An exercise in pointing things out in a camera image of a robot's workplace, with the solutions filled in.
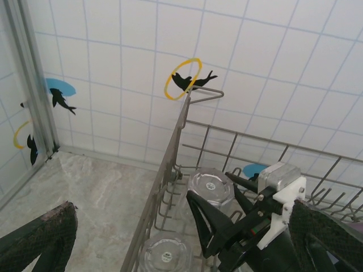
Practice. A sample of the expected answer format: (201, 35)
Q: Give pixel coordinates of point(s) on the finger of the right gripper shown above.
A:
(221, 226)
(246, 185)

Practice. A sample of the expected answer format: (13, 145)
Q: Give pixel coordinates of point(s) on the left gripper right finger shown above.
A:
(303, 226)

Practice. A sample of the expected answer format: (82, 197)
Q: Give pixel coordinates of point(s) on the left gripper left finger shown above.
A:
(56, 226)

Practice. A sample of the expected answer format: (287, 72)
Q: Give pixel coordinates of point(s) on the clear plastic cup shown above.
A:
(210, 184)
(166, 255)

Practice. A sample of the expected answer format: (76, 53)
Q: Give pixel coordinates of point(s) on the shark blue oval sticker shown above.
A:
(58, 96)

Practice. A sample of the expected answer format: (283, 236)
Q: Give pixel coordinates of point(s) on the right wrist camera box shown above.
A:
(279, 175)

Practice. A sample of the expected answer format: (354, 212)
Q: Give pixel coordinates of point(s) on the aluminium corner post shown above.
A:
(35, 85)

